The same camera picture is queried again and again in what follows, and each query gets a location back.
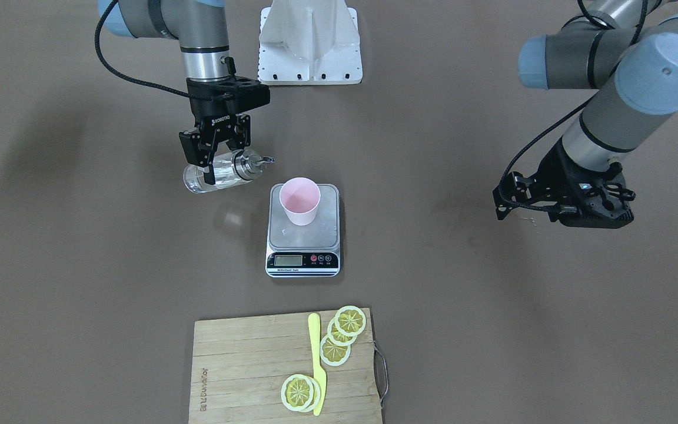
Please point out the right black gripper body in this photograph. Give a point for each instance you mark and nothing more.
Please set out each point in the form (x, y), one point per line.
(219, 117)

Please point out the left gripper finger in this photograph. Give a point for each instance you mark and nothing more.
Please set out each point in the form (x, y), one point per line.
(512, 192)
(555, 213)

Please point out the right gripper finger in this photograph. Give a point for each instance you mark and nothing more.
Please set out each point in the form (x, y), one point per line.
(239, 132)
(199, 145)

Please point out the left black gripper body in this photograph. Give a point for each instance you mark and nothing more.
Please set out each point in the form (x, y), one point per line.
(558, 172)

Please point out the glass sauce dispenser bottle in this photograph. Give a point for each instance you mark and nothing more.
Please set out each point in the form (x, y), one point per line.
(229, 169)

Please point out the pink plastic cup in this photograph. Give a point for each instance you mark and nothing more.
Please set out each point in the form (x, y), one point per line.
(299, 197)

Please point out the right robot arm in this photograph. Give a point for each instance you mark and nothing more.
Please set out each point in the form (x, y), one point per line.
(218, 149)

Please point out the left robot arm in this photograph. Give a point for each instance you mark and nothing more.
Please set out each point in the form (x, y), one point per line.
(634, 73)

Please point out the silver digital kitchen scale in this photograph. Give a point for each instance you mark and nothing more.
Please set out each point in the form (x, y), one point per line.
(313, 250)

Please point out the yellow plastic knife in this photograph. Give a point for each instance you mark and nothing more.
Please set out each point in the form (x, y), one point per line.
(319, 374)

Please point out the lemon slice by knife tip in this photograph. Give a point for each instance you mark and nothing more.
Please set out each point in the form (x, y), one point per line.
(350, 320)

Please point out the lemon slice under tip slice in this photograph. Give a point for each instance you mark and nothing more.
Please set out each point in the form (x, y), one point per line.
(336, 337)

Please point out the bamboo cutting board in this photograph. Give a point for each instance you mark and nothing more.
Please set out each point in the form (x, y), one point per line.
(239, 365)

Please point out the lemon slice back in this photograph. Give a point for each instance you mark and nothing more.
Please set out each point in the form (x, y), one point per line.
(333, 354)

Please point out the lemon slice front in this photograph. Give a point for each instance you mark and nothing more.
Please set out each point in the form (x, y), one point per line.
(296, 392)

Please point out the lemon slice middle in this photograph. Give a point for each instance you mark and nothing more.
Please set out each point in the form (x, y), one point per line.
(317, 395)

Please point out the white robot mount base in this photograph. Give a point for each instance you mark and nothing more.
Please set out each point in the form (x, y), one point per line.
(309, 42)

